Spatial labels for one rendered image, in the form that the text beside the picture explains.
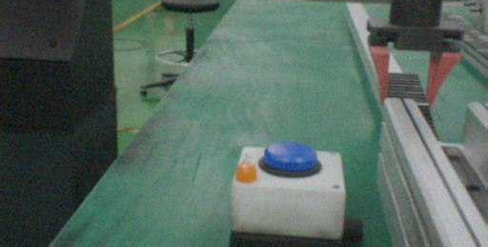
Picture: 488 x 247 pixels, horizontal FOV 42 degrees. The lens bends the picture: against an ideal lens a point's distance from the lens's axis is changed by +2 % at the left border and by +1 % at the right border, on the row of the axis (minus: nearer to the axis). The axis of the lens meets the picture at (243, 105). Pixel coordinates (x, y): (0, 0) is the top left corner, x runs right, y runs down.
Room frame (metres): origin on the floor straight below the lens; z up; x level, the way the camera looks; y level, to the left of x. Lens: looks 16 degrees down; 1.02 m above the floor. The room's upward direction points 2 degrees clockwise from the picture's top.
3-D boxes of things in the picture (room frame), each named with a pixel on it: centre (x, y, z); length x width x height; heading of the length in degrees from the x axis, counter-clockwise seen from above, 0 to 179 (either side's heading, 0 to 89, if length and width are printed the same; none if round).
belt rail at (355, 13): (1.23, -0.24, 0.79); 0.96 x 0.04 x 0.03; 175
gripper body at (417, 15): (0.74, -0.19, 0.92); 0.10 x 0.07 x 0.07; 85
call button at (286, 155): (0.44, -0.04, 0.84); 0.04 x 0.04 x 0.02
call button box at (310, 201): (0.44, -0.04, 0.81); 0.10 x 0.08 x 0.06; 85
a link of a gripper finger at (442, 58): (0.74, -0.21, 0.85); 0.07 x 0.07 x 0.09; 85
